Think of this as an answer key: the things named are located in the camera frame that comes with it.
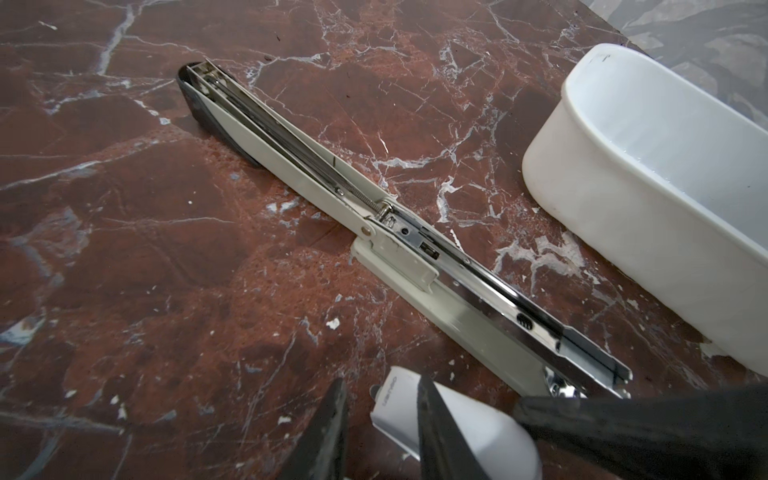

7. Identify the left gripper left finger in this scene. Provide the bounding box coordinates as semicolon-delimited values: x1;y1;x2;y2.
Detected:
277;378;348;480

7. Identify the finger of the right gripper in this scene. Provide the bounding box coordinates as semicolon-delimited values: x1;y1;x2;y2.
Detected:
513;383;767;479

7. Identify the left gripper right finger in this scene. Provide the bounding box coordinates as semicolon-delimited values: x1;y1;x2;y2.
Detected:
417;376;489;480

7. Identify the white plastic tray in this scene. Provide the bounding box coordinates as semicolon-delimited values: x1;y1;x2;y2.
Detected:
522;43;767;374

